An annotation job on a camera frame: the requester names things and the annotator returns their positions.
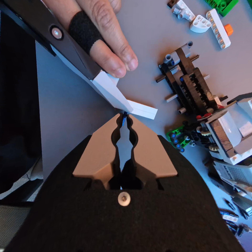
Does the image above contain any long white lego beam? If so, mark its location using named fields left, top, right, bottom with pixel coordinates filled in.
left=206, top=8, right=231, bottom=49

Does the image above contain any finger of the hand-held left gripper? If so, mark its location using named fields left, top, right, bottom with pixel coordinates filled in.
left=127, top=100, right=158, bottom=120
left=50, top=44, right=134, bottom=114

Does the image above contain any white lego vehicle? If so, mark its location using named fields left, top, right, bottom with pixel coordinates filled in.
left=196, top=94, right=252, bottom=166

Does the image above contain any pile of small lego pieces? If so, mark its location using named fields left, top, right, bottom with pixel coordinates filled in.
left=219, top=197, right=252, bottom=239

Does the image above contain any black lego technic assembly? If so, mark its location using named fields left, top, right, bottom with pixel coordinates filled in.
left=156, top=41, right=229, bottom=117

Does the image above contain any green lego plate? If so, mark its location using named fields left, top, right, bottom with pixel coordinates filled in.
left=204, top=0, right=239, bottom=17

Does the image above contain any white rounded lego piece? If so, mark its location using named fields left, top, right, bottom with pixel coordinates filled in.
left=189, top=15, right=212, bottom=33

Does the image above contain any green lego beam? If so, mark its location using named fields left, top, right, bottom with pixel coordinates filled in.
left=165, top=125, right=190, bottom=153

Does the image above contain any person's left hand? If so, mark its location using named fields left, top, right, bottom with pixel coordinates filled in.
left=42, top=0, right=138, bottom=78

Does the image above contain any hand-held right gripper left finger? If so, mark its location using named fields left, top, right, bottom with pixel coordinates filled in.
left=72, top=113, right=121, bottom=190

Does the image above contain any lego instruction booklet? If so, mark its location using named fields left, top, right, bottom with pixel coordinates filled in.
left=212, top=159, right=252, bottom=217

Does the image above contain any person's dark sweater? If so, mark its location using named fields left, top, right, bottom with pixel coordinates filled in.
left=0, top=11, right=43, bottom=195

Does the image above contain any white lego connector piece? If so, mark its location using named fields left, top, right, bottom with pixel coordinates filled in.
left=173, top=0, right=196, bottom=21

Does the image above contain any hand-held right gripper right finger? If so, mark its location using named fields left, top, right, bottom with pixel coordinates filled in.
left=126, top=114, right=178, bottom=189

